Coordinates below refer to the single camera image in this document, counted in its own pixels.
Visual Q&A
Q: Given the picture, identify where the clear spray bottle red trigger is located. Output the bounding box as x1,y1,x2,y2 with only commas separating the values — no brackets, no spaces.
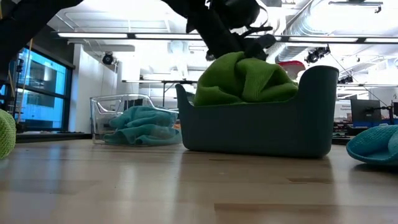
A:
277,60,307,81

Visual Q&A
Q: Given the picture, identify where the yellow extension cord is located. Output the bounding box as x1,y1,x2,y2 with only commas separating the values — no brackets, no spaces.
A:
17,39,34,123

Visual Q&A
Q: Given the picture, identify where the black ceiling spotlight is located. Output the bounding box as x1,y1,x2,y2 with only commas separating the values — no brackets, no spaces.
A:
304,45,332,65
337,74,354,85

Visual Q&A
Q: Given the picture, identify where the dark monitor screen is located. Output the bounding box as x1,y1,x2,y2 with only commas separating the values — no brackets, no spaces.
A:
350,98,383,123

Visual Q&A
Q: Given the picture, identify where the thin black table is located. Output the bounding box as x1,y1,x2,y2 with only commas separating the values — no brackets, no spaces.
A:
122,79,200,108

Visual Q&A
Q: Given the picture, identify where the long ceiling light strip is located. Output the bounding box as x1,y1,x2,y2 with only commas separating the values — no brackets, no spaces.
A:
57,31,398,44

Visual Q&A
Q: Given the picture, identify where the blue microfiber towel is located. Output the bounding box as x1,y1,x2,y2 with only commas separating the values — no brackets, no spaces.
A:
103,105,183,146
346,124,398,166

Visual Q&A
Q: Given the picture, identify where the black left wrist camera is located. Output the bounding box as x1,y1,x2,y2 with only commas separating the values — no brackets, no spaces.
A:
211,0,261,29

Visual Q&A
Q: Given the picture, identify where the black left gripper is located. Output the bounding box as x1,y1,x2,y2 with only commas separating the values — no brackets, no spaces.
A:
201,21,277,62

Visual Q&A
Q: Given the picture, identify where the large window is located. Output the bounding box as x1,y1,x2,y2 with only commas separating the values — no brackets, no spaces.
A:
0,46,75,133

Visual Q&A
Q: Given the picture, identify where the teal plastic basket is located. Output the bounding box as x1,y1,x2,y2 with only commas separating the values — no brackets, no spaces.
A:
175,65,340,159

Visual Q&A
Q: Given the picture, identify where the green microfiber towel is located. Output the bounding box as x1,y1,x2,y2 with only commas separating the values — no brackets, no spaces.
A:
192,50,300,107
0,108,17,160

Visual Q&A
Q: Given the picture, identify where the clear plastic basket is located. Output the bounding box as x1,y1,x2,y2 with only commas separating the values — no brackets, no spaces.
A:
90,93,183,146

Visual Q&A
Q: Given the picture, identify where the silver ventilation duct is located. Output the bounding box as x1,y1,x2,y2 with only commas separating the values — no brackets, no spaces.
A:
275,0,386,63

